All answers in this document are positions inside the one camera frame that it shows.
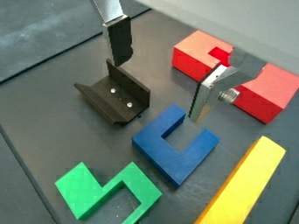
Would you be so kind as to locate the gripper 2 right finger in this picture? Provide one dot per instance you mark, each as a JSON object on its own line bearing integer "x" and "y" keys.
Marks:
{"x": 218, "y": 86}

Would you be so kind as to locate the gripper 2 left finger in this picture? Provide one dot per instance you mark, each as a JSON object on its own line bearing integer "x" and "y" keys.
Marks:
{"x": 116, "y": 29}

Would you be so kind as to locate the blue U-shaped block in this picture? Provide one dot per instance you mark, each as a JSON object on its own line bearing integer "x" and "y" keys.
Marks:
{"x": 174, "y": 162}

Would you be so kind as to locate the black angled fixture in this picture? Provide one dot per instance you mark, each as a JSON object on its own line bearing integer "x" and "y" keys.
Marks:
{"x": 119, "y": 96}

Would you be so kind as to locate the red slotted base block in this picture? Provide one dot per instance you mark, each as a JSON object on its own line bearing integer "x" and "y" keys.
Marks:
{"x": 263, "y": 96}

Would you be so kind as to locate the yellow long block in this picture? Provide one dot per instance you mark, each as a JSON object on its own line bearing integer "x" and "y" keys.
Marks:
{"x": 234, "y": 200}

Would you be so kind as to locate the green S-shaped block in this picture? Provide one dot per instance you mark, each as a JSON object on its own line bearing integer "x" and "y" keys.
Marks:
{"x": 84, "y": 195}

